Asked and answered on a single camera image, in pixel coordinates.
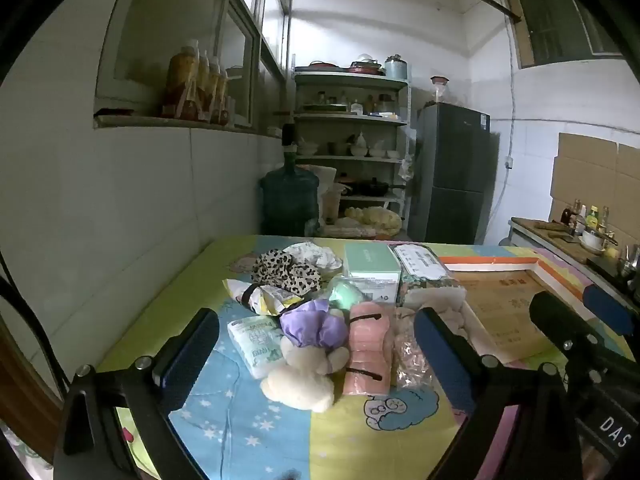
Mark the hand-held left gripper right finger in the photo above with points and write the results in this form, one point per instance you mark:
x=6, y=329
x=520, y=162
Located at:
x=440, y=357

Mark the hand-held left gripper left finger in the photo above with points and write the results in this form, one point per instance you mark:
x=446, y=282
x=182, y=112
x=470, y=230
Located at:
x=190, y=357

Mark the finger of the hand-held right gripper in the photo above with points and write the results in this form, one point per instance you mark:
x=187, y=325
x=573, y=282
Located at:
x=555, y=320
x=607, y=307

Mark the orange-edged cardboard box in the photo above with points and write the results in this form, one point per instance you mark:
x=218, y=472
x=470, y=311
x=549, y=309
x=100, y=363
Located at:
x=500, y=310

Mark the white green tissue pack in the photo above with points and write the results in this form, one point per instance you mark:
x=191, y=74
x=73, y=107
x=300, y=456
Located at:
x=255, y=347

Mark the white yellow snack bag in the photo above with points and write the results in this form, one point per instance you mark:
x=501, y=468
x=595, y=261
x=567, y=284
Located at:
x=270, y=300

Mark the mint green soft pouch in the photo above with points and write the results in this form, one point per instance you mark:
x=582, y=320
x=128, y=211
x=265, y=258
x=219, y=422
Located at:
x=345, y=295

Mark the clear plastic bag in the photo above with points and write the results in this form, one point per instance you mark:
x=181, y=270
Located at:
x=410, y=355

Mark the black induction cooker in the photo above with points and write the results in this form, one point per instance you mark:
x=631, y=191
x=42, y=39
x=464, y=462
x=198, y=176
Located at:
x=607, y=265

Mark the steel kettle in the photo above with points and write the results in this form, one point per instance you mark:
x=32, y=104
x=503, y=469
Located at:
x=630, y=260

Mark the white bowl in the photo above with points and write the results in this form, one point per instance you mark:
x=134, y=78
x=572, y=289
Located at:
x=592, y=242

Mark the pink rolled towel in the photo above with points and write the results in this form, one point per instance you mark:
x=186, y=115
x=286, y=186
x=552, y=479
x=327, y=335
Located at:
x=367, y=350

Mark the wooden cutting board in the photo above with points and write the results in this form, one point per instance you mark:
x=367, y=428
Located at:
x=550, y=241

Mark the grey kitchen counter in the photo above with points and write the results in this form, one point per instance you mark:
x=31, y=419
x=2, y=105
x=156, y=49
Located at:
x=522, y=240

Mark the amber sauce bottle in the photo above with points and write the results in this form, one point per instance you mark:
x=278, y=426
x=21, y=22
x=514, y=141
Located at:
x=605, y=220

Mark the yellow green bottle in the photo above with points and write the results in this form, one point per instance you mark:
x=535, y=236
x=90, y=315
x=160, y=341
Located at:
x=592, y=217

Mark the clear white-capped bottle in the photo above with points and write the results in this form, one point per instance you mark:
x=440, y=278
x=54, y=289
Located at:
x=580, y=217

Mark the floral packet with white label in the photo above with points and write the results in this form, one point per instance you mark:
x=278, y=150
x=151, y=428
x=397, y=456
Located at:
x=420, y=262

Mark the dark sauce bottle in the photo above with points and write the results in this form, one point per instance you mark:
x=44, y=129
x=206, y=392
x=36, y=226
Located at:
x=566, y=216

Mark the cream plush toy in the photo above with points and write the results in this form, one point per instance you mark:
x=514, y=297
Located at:
x=300, y=380

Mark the teal tissue box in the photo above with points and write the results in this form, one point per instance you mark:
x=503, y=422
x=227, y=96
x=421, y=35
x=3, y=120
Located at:
x=372, y=265

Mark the leopard print scrunchie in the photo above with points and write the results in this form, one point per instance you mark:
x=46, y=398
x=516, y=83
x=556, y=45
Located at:
x=285, y=270

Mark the basket of yellow food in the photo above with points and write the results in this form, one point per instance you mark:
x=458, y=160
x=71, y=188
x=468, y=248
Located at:
x=372, y=217

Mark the white patterned cloth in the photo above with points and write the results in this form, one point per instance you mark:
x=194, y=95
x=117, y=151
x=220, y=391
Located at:
x=317, y=255

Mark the black frying pan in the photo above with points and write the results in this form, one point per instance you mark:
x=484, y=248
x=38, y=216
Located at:
x=372, y=187

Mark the dark grey refrigerator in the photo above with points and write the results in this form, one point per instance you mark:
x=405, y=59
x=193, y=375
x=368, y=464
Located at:
x=450, y=170

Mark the white plastic bucket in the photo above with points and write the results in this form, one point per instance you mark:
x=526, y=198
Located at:
x=332, y=202

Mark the blue water jug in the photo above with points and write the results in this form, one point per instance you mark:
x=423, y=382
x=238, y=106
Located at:
x=287, y=195

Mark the white ceramic bowls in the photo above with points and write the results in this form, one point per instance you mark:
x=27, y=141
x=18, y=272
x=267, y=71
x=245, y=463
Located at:
x=372, y=149

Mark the white sack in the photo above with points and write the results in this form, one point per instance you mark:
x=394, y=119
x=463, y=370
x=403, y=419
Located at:
x=320, y=172

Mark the black water pump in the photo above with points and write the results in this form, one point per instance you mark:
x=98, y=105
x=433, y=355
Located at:
x=289, y=135

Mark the white metal shelf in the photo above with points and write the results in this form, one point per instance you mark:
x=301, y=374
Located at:
x=350, y=117

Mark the glass jar with red lid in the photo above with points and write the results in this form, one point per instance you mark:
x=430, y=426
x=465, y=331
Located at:
x=440, y=87

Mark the orange liquid bottle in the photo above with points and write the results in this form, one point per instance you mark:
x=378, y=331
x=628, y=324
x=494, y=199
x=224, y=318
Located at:
x=224, y=95
x=214, y=90
x=203, y=85
x=181, y=80

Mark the green framed window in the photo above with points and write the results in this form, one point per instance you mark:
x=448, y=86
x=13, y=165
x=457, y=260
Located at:
x=555, y=20

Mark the teal pot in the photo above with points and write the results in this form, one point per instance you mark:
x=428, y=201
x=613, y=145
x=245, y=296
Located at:
x=396, y=66

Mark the red pan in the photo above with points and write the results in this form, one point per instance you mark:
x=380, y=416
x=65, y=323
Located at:
x=367, y=67

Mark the interior glass window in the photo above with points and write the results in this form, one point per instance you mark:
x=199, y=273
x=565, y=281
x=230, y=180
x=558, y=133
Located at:
x=150, y=25

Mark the cardboard sheet on wall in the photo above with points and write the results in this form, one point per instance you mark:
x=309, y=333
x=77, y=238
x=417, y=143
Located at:
x=585, y=170

